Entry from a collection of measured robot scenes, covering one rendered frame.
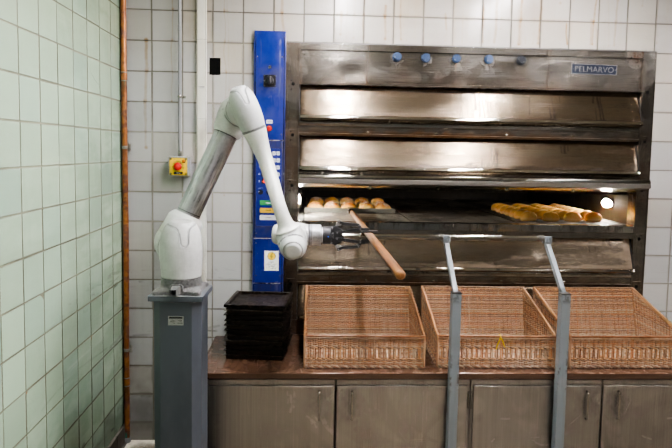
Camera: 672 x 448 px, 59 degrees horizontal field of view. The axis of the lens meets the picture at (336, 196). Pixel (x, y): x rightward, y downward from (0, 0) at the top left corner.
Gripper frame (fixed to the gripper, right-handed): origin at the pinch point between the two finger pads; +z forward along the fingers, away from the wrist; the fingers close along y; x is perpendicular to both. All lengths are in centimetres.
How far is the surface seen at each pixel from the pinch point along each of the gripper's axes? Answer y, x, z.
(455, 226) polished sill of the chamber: 3, -58, 52
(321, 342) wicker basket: 50, -9, -19
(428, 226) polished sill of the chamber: 3, -58, 38
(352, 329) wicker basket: 56, -49, -2
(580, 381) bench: 65, -3, 98
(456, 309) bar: 31.1, 2.3, 38.4
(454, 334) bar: 42, 2, 38
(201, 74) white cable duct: -73, -57, -81
